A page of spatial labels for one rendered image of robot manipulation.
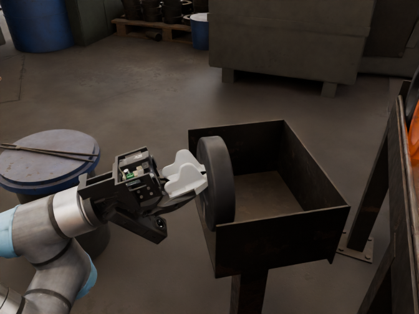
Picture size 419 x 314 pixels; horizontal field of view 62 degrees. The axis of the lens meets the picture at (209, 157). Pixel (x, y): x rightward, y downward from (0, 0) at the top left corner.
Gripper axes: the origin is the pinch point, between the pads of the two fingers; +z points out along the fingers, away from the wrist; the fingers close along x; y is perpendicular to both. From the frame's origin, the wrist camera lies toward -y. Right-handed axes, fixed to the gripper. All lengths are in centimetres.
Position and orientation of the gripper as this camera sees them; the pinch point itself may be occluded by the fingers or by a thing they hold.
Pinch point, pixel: (213, 174)
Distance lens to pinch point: 56.5
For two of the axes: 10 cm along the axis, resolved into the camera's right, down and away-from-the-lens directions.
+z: 9.5, -3.3, 0.0
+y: -2.6, -7.4, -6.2
